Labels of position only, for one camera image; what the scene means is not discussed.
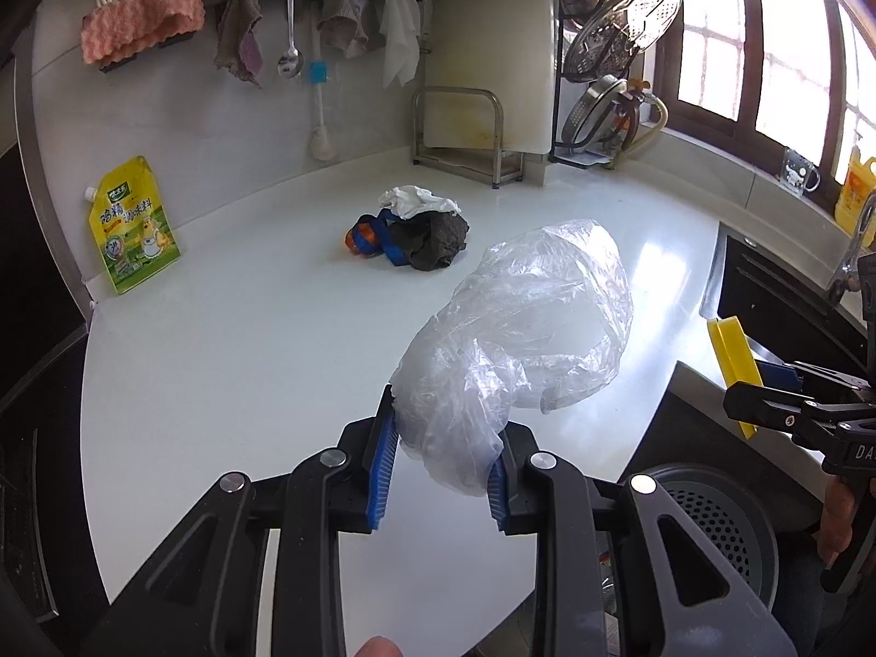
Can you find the pink waffle cloth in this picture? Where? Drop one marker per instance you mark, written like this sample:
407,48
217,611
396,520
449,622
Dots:
144,20

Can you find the person's left hand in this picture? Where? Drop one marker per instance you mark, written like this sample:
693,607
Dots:
380,649

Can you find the person's right hand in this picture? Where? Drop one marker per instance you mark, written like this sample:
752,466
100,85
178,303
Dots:
838,520

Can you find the dark grey cloth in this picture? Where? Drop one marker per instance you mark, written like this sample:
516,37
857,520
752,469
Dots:
438,239

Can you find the orange peel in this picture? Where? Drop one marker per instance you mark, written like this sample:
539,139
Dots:
361,239

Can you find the white bottle brush blue collar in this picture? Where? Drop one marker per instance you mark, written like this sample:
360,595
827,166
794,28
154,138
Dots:
321,147

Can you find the steel pot lid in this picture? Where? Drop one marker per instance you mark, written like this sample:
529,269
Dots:
592,116

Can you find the printed glass cup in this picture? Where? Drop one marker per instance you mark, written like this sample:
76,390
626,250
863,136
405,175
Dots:
797,171

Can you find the clear plastic bag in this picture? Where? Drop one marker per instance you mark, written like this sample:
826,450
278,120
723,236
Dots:
520,328

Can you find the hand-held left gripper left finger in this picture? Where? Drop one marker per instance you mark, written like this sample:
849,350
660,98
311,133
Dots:
383,472

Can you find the black dish rack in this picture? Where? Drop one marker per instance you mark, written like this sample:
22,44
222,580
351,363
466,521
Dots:
582,159

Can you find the white tissue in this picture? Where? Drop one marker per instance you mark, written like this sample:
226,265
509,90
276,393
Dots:
417,200

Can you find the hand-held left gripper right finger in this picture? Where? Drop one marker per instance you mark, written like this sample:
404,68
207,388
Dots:
496,493

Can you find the black kitchen sink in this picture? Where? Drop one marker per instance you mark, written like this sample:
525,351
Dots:
773,301

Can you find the steel spoon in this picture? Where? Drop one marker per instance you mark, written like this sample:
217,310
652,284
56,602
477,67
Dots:
290,65

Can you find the white cutting board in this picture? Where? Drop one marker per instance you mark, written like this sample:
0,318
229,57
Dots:
479,27

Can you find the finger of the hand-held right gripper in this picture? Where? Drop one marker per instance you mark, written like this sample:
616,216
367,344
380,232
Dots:
766,407
780,375

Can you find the yellow detergent bottle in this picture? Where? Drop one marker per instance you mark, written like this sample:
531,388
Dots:
855,198

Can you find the brown framed window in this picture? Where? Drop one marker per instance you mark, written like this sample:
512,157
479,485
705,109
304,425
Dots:
712,34

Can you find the yellow seasoning pouch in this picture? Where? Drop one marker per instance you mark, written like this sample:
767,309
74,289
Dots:
133,233

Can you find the steel steamer plate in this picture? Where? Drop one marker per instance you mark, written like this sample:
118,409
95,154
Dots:
623,27

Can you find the steel sink faucet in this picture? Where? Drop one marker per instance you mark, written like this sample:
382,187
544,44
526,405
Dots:
848,267

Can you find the grey purple rag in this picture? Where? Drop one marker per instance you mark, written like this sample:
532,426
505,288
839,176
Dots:
236,34

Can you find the steel cutting board rack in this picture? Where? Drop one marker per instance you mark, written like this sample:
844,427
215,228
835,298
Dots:
506,164

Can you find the grey perforated trash bin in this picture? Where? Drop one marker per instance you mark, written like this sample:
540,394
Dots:
712,520

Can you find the white rag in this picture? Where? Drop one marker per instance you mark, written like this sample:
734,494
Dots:
400,41

